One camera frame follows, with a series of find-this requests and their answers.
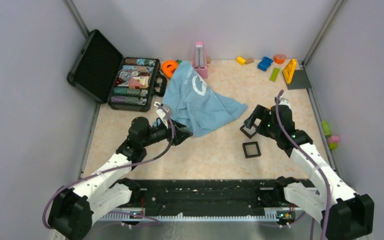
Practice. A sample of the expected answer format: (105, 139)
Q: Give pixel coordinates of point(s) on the blue toy brick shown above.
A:
(264, 64)

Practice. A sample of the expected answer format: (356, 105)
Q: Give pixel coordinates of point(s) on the pink metronome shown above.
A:
(200, 62)

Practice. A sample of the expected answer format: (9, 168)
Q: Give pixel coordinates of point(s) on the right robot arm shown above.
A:
(342, 213)

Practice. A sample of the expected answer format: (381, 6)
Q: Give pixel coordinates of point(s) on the black square frame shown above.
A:
(251, 150)
(249, 132)

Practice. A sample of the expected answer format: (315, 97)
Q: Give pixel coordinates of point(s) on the green pink toy pieces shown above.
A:
(332, 140)

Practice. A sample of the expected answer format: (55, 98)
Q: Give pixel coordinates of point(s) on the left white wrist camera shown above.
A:
(164, 112)

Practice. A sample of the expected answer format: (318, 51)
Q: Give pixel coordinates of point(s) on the light blue t-shirt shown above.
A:
(195, 105)

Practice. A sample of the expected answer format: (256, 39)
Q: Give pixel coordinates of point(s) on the yellow small toy brick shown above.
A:
(240, 60)

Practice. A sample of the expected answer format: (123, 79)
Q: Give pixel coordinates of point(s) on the green toy brick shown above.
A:
(274, 74)

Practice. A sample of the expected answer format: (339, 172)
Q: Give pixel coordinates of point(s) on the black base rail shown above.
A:
(205, 198)

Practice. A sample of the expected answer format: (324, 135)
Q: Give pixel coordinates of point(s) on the orange letter e toy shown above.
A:
(169, 67)

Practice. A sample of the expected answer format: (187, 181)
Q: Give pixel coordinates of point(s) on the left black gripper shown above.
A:
(180, 133)

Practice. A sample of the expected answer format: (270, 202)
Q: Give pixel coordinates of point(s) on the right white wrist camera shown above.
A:
(284, 102)

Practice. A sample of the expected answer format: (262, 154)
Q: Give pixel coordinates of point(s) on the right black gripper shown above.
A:
(261, 113)

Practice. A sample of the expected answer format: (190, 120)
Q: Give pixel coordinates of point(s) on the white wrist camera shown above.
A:
(284, 102)
(164, 112)

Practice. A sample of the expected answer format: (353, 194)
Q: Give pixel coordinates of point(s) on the brown small block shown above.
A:
(249, 61)

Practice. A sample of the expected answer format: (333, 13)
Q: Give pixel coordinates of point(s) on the orange small cup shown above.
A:
(279, 58)

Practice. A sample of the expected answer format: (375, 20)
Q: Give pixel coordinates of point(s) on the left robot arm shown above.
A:
(75, 208)

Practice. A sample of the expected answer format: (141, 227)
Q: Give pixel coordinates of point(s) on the grey building baseplate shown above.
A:
(300, 80)

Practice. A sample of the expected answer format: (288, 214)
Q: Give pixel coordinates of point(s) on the yellow triangular toy block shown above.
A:
(289, 70)

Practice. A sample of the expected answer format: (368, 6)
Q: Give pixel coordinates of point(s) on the black poker chip case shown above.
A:
(106, 76)

